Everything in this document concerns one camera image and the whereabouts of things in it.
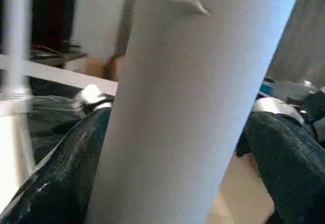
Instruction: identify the white plastic table top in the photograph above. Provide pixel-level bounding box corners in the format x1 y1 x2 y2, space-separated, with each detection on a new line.
0 94 36 214

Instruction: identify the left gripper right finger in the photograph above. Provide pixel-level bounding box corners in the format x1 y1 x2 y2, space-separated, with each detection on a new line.
245 110 325 224

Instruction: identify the white flat board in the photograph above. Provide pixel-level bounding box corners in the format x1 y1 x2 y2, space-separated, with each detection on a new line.
0 54 120 97

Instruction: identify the beige drape curtain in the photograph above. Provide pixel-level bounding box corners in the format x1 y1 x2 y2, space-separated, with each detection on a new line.
267 0 325 90

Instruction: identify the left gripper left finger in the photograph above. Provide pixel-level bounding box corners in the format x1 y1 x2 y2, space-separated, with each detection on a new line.
0 107 112 224

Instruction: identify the white plastic table leg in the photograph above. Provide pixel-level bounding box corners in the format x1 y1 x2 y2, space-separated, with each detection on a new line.
84 0 305 224
0 0 34 100

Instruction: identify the dark cabinet with yellow label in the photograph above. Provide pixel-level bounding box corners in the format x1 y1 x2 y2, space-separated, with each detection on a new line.
28 0 82 62

